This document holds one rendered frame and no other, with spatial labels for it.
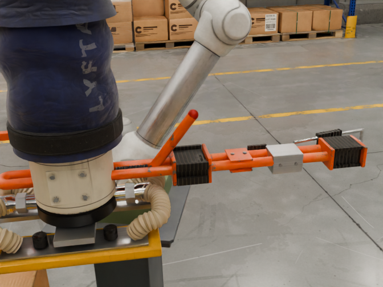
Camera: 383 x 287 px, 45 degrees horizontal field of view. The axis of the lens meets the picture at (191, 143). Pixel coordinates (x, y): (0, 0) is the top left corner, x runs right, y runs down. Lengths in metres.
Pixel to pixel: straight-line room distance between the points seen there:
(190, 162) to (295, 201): 2.48
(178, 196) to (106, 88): 1.11
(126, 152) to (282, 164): 0.67
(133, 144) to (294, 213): 1.92
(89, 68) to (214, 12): 0.71
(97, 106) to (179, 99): 0.69
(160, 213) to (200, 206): 2.36
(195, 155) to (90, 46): 0.34
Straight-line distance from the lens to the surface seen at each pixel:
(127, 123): 1.75
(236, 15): 1.46
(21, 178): 1.02
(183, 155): 1.02
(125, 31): 8.14
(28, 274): 1.30
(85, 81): 0.86
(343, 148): 1.07
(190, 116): 0.97
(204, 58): 1.51
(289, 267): 2.79
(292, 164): 1.05
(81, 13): 0.82
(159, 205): 0.96
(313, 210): 3.33
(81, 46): 0.84
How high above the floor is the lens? 1.72
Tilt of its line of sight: 24 degrees down
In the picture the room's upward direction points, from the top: 1 degrees counter-clockwise
